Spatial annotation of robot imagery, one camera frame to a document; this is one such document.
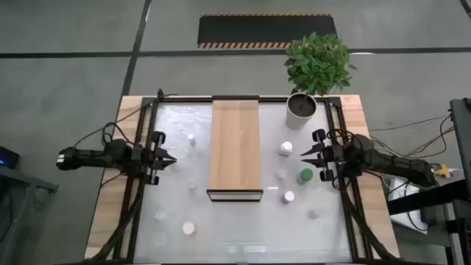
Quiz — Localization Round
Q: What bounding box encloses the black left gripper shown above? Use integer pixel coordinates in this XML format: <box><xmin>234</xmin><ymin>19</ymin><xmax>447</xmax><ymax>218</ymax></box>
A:
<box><xmin>131</xmin><ymin>130</ymin><xmax>178</xmax><ymax>186</ymax></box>

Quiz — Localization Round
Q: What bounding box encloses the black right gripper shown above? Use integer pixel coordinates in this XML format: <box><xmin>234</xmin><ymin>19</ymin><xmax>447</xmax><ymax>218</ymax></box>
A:
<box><xmin>300</xmin><ymin>128</ymin><xmax>345</xmax><ymax>183</ymax></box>

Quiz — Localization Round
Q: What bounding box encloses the green caffeine bottle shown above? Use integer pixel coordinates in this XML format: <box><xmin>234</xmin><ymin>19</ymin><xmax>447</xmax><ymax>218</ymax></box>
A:
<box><xmin>296</xmin><ymin>168</ymin><xmax>314</xmax><ymax>186</ymax></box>

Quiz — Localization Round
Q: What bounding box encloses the white bottle with yellow label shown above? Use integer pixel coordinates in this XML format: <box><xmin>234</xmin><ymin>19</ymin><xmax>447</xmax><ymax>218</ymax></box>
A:
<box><xmin>278</xmin><ymin>141</ymin><xmax>294</xmax><ymax>158</ymax></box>

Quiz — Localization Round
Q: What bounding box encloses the white plant pot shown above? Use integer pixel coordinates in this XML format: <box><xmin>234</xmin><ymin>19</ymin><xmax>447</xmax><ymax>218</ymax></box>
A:
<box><xmin>285</xmin><ymin>91</ymin><xmax>318</xmax><ymax>130</ymax></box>

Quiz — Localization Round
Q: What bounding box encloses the white box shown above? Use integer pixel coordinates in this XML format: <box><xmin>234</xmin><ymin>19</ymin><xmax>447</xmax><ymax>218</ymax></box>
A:
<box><xmin>388</xmin><ymin>176</ymin><xmax>430</xmax><ymax>235</ymax></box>

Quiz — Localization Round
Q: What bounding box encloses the green leafy plant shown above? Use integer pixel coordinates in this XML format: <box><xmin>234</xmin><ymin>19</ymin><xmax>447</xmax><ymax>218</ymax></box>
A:
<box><xmin>283</xmin><ymin>31</ymin><xmax>357</xmax><ymax>97</ymax></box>

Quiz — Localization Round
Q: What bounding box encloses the yellow power plug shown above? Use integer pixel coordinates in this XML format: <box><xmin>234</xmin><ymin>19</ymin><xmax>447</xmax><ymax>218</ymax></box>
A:
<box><xmin>433</xmin><ymin>163</ymin><xmax>461</xmax><ymax>180</ymax></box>

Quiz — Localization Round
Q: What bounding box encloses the black mat with hazard stripes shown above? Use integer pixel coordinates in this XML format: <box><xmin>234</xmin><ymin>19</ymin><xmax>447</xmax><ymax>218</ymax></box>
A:
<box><xmin>196</xmin><ymin>13</ymin><xmax>338</xmax><ymax>50</ymax></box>

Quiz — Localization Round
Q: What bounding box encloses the black equipment stand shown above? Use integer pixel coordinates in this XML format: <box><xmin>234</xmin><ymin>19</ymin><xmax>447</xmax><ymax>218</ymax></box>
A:
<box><xmin>386</xmin><ymin>97</ymin><xmax>471</xmax><ymax>265</ymax></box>

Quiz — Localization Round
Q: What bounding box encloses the grey side table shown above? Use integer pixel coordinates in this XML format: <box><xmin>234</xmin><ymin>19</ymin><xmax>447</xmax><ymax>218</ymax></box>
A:
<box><xmin>0</xmin><ymin>165</ymin><xmax>59</xmax><ymax>265</ymax></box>

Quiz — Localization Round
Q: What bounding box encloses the black device with blue light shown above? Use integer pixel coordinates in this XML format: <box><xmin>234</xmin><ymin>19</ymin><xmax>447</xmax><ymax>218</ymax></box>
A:
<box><xmin>0</xmin><ymin>146</ymin><xmax>20</xmax><ymax>170</ymax></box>

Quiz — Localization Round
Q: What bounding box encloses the black cable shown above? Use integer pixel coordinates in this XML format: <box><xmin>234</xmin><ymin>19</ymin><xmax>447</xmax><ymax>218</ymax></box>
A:
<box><xmin>73</xmin><ymin>88</ymin><xmax>178</xmax><ymax>149</ymax></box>
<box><xmin>325</xmin><ymin>127</ymin><xmax>356</xmax><ymax>148</ymax></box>

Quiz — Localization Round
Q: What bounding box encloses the black table frame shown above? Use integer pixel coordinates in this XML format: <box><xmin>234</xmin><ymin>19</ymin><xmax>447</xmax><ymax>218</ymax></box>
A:
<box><xmin>112</xmin><ymin>88</ymin><xmax>398</xmax><ymax>264</ymax></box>

